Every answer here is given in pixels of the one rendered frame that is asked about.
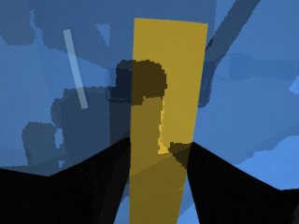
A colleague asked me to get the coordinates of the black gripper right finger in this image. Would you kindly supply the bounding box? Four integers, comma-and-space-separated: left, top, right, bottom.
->
187, 142, 299, 224

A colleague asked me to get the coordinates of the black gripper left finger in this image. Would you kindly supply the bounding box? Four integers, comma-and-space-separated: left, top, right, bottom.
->
0, 137, 131, 224

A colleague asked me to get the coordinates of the yellow bar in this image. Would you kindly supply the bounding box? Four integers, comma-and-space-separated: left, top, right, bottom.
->
128, 19, 208, 224

